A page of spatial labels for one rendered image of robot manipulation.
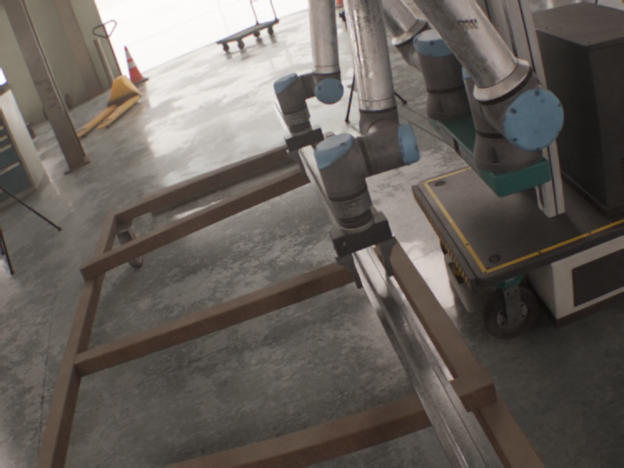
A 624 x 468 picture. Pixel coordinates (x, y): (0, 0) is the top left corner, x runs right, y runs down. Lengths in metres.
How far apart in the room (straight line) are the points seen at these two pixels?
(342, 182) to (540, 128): 0.45
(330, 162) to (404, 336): 0.38
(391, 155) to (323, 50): 0.69
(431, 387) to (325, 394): 0.83
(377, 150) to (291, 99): 0.81
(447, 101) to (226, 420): 1.23
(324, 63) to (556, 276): 0.94
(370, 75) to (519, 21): 0.47
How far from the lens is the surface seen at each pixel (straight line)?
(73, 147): 6.05
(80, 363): 2.02
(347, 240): 1.35
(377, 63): 1.36
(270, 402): 1.93
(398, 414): 1.23
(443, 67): 1.90
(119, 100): 8.33
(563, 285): 1.73
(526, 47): 1.62
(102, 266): 2.51
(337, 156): 1.25
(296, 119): 2.05
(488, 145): 1.52
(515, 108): 1.27
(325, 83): 1.88
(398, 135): 1.28
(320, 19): 1.86
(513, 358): 1.81
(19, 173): 6.06
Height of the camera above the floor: 1.24
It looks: 28 degrees down
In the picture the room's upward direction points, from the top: 19 degrees counter-clockwise
